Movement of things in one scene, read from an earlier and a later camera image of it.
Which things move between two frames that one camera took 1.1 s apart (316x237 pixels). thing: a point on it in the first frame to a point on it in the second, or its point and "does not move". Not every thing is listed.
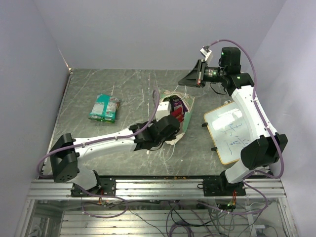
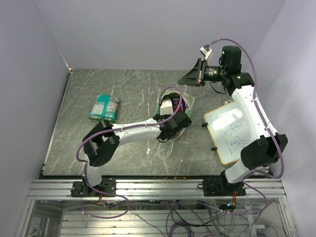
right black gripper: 196,77 does not move
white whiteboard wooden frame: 228,130 does not move
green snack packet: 104,108 does not move
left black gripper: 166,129 to 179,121
